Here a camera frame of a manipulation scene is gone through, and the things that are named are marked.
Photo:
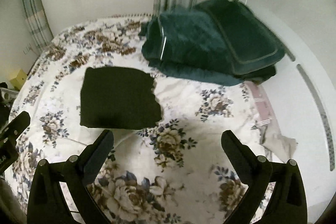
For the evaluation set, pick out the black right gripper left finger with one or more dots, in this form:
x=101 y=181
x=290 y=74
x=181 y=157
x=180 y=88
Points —
x=47 y=203

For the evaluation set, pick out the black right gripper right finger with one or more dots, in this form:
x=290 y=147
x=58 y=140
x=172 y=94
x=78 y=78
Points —
x=288 y=201

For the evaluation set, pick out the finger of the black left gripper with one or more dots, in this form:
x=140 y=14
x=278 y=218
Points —
x=9 y=136

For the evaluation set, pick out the black striped small garment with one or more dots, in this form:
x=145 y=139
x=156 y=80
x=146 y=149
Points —
x=118 y=98

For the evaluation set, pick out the yellow cardboard box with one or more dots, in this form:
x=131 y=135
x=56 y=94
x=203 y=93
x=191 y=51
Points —
x=18 y=79

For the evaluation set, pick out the grey-blue left curtain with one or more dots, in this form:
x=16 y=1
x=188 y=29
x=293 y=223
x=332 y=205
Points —
x=37 y=23

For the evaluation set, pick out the white floral bed sheet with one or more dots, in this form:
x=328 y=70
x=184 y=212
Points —
x=167 y=164

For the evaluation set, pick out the white bed headboard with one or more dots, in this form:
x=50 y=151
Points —
x=303 y=100

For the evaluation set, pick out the dark green pillow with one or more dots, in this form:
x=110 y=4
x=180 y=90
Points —
x=252 y=46

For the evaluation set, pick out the dark green folded blanket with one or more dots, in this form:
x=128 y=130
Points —
x=188 y=45

